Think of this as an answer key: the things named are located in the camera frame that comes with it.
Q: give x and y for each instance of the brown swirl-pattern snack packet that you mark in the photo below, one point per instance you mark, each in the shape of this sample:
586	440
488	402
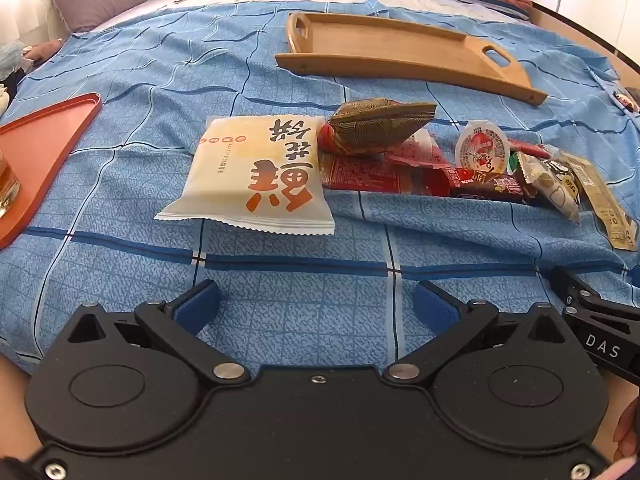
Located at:
371	125

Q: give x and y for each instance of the flat red snack packet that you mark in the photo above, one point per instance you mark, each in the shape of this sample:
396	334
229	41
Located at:
360	172

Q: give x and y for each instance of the wooden bed frame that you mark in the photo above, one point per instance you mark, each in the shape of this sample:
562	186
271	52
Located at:
575	26

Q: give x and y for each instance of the red clear-edged sachet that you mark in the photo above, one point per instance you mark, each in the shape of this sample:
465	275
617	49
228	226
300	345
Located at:
419	152

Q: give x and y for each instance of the person's right hand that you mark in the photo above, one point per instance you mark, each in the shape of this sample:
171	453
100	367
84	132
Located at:
628	432

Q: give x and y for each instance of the beige stick packet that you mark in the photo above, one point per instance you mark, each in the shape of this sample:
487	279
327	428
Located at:
607	205

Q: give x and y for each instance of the blue checked bedspread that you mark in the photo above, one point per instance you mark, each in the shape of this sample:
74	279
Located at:
300	270

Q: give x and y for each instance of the round jelly cup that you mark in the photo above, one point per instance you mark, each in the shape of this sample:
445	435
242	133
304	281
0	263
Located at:
482	148

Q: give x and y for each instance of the glass of tea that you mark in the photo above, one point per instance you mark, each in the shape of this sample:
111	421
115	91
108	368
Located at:
7	185

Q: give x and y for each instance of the thin red stick packet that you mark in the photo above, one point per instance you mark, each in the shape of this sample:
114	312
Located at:
529	148

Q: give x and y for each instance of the red plastic tray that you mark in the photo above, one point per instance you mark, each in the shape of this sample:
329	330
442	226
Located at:
47	147

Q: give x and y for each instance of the white orange-print snack packet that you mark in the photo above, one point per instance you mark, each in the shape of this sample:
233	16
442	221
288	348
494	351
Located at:
260	175

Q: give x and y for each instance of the clear black-print small packet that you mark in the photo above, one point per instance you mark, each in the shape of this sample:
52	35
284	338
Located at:
567	172

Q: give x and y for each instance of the dark red snack bar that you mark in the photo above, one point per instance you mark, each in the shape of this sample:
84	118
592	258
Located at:
482	184

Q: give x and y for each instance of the gold brown candy packet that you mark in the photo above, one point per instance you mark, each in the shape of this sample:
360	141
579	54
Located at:
547	187

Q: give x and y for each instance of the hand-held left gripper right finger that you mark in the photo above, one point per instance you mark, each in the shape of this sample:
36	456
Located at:
438	306

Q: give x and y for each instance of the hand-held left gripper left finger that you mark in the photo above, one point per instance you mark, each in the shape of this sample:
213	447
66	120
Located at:
199	304

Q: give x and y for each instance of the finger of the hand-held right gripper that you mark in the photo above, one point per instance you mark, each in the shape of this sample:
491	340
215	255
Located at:
575	286

